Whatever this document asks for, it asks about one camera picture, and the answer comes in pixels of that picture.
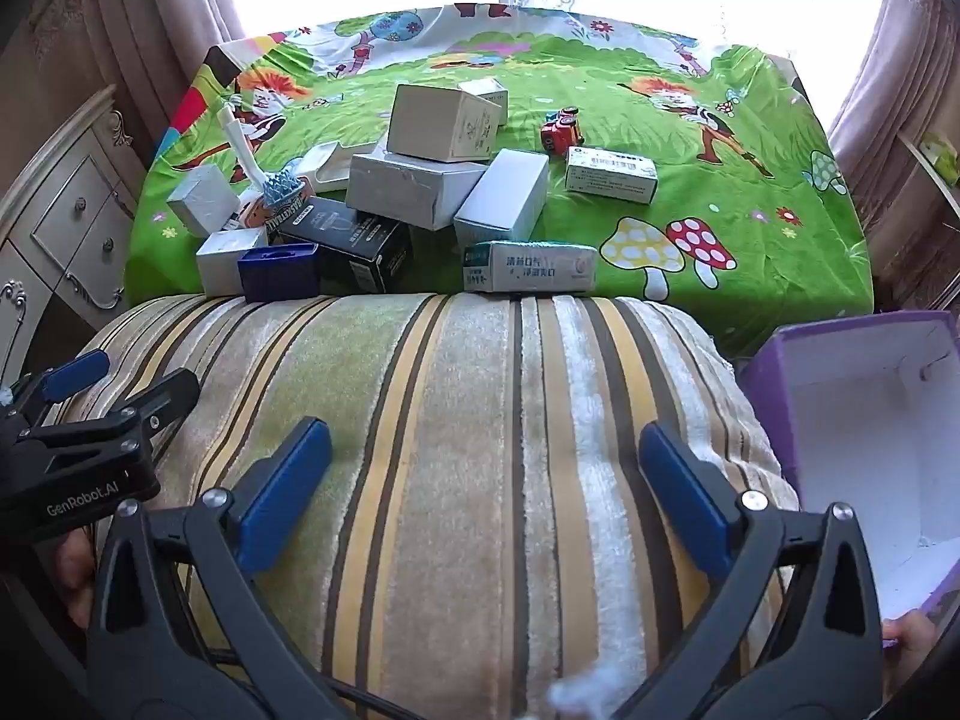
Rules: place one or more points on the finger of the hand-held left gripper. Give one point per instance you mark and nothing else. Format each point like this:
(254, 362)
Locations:
(71, 376)
(150, 399)

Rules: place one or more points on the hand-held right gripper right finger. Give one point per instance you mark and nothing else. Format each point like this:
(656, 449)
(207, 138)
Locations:
(686, 499)

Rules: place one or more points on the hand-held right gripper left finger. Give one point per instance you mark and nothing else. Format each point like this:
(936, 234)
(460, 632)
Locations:
(289, 495)

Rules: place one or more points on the dark blue small box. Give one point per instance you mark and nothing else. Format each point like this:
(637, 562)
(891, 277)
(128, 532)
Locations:
(277, 275)

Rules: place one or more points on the purple cardboard box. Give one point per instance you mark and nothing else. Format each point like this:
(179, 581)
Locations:
(862, 427)

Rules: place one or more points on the silver white small carton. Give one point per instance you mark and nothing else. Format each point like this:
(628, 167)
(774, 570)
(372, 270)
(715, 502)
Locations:
(201, 199)

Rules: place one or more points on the black carton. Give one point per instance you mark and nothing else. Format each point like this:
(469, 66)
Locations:
(352, 247)

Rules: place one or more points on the white brush blue bristles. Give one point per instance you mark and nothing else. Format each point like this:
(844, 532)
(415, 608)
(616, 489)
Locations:
(241, 150)

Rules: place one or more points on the green white toothpaste box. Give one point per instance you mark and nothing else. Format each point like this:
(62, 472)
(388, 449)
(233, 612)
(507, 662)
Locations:
(532, 268)

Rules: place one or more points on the white tray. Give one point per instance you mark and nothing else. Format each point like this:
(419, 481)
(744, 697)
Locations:
(330, 165)

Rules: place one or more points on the tall white carton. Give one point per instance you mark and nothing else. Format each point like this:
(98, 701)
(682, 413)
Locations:
(502, 202)

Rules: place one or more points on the red toy car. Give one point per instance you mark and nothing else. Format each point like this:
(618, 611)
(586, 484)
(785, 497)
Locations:
(561, 133)

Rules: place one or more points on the large white carton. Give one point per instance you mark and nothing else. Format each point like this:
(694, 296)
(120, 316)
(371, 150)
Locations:
(442, 124)

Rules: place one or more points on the person's left hand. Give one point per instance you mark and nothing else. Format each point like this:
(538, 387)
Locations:
(75, 568)

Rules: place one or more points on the white carved dresser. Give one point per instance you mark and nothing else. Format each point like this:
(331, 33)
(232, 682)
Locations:
(67, 225)

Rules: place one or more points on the striped plush cushion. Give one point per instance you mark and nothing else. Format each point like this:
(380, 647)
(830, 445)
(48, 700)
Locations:
(465, 465)

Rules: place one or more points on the green cartoon printed cloth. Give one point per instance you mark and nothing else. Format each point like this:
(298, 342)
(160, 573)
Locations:
(750, 202)

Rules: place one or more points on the green white medicine box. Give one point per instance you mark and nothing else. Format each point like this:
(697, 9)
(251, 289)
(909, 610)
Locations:
(611, 176)

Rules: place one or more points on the mauve curtain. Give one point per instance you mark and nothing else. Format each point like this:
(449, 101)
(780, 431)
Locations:
(892, 90)
(135, 30)

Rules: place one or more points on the green tissue pack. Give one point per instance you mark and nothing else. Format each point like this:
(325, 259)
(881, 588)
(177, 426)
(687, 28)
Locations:
(939, 150)

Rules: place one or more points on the small white cube box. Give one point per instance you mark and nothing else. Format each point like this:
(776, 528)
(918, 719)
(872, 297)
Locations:
(487, 94)

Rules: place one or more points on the white wall shelf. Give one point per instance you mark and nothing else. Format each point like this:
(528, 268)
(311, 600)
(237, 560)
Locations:
(919, 165)

